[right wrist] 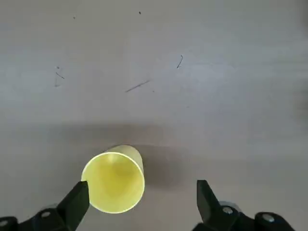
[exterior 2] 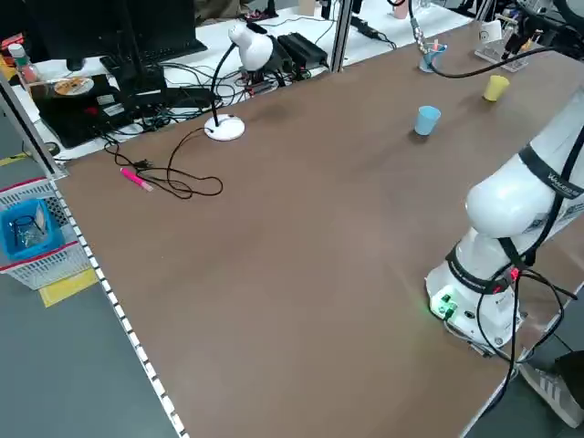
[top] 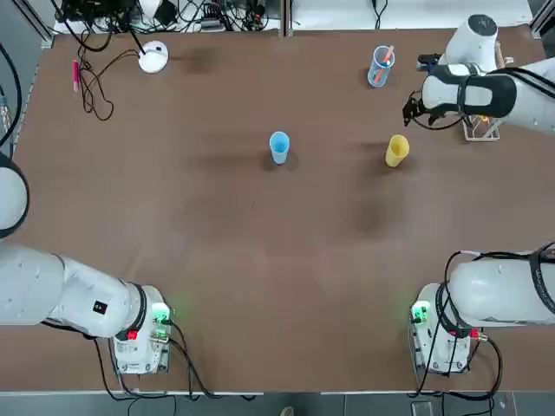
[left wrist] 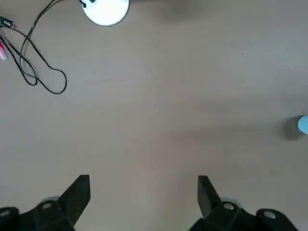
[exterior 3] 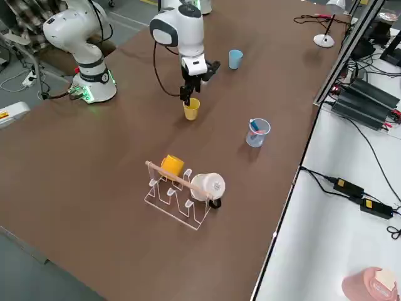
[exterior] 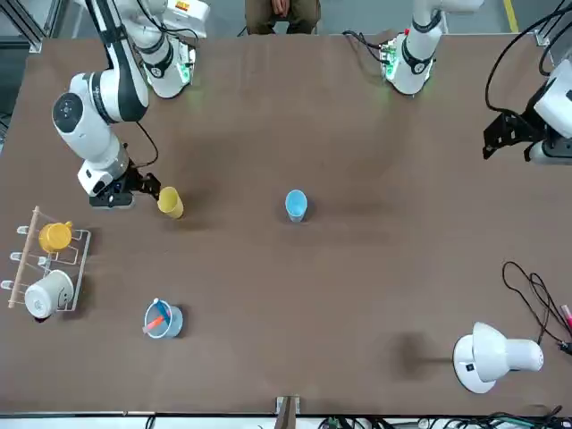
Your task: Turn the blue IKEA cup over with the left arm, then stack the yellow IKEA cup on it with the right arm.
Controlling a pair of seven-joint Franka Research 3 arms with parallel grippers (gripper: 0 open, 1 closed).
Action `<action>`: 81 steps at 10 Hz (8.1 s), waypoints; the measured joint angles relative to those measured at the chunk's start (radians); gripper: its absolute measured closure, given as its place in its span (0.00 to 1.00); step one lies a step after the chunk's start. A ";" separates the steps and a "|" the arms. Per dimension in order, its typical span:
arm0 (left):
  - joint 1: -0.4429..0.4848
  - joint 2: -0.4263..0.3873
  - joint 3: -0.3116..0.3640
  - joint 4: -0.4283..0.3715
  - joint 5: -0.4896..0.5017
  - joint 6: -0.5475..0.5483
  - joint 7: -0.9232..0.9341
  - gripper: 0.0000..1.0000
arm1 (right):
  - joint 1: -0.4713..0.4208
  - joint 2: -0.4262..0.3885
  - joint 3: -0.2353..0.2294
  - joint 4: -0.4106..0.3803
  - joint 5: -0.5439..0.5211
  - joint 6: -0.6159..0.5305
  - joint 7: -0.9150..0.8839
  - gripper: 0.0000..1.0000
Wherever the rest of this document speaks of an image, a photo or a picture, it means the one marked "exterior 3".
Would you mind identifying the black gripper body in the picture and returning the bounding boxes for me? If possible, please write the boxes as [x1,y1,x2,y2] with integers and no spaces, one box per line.
[181,60,221,89]

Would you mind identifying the yellow plastic cup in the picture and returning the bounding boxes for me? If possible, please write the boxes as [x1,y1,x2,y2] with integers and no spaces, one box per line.
[182,97,201,122]

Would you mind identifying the light blue plastic cup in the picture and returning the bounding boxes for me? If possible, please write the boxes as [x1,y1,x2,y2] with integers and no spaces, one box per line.
[228,49,244,70]

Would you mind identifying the yellow mug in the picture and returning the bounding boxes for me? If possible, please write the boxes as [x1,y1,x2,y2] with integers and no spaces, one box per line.
[160,154,185,181]

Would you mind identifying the clear measuring beaker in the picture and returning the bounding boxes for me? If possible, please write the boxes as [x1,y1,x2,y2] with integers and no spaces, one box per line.
[245,117,271,149]

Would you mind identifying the white smiley mug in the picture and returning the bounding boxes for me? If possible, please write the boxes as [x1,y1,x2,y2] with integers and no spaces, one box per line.
[189,172,227,210]

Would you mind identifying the clear rack with wooden rod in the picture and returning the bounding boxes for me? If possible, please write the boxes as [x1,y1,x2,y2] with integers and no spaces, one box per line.
[143,160,222,231]

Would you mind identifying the white desk lamp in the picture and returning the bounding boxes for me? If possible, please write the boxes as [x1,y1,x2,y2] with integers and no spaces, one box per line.
[313,0,347,49]

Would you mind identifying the black power supply unit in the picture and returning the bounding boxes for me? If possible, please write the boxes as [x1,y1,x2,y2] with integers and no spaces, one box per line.
[331,78,401,132]

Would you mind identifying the white floor power strip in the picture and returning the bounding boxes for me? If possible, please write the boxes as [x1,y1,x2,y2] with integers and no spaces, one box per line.
[21,70,38,87]

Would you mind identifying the white box with warning label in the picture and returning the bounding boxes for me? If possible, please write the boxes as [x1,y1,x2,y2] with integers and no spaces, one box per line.
[0,101,31,130]

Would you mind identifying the person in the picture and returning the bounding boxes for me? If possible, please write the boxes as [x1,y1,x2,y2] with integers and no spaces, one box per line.
[0,0,117,76]

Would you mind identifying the black power adapter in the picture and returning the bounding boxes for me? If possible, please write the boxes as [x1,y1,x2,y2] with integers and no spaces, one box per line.
[332,177,365,197]
[360,198,394,220]

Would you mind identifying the pink container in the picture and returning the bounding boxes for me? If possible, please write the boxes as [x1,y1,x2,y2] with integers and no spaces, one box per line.
[341,267,399,301]

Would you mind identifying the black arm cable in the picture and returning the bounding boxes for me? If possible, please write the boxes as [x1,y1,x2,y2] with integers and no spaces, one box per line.
[152,42,186,98]

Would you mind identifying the black lamp cable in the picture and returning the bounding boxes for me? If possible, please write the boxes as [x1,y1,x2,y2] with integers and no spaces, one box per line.
[293,13,349,26]

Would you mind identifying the black base cable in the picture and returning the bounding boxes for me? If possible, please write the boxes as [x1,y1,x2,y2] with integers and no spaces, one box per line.
[39,88,86,102]

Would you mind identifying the grey aluminium frame post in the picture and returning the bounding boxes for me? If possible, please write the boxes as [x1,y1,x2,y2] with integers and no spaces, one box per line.
[312,0,387,105]

